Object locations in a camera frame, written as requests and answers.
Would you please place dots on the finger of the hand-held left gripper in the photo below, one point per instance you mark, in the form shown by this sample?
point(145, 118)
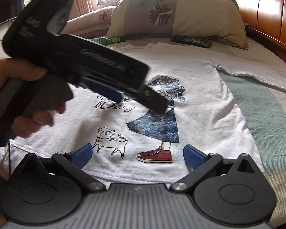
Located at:
point(104, 93)
point(155, 101)

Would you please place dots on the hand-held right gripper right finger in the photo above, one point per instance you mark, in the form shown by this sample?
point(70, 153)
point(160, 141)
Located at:
point(193, 156)

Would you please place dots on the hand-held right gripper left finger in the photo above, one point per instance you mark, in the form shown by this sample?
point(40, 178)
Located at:
point(82, 156)

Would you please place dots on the white printed long-sleeve shirt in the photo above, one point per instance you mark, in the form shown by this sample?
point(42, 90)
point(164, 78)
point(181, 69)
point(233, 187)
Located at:
point(200, 105)

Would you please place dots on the person's left hand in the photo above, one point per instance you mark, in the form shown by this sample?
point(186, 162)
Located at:
point(16, 69)

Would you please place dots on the folded pink floral quilt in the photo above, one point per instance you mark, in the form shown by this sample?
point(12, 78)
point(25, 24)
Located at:
point(90, 21)

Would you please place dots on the green glass bottle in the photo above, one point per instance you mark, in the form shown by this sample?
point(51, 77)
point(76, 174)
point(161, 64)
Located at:
point(109, 41)

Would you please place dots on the phone in dark patterned case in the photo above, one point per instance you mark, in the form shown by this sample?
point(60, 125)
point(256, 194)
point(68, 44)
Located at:
point(190, 41)

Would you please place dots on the floral pillow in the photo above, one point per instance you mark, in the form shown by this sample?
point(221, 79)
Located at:
point(193, 21)

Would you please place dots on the wooden headboard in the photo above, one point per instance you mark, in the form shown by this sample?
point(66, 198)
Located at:
point(267, 12)

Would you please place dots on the black wall television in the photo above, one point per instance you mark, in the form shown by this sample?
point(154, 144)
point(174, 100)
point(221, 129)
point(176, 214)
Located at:
point(4, 9)

